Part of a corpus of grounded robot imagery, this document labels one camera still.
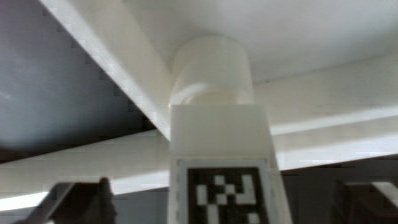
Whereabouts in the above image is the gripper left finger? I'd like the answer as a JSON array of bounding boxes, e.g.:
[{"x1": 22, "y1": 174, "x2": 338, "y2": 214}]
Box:
[{"x1": 15, "y1": 178, "x2": 116, "y2": 224}]

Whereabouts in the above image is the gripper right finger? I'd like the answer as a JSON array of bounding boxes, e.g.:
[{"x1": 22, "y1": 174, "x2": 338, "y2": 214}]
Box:
[{"x1": 335, "y1": 181, "x2": 398, "y2": 224}]

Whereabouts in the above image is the white table leg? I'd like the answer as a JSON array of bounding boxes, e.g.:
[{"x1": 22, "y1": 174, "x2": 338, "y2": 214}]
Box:
[{"x1": 168, "y1": 35, "x2": 294, "y2": 224}]

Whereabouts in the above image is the white square table top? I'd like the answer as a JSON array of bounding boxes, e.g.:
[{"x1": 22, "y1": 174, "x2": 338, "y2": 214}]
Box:
[{"x1": 40, "y1": 0, "x2": 398, "y2": 135}]

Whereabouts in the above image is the white U-shaped fence wall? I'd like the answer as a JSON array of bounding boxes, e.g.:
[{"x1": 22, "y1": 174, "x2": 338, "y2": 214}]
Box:
[{"x1": 0, "y1": 116, "x2": 398, "y2": 212}]

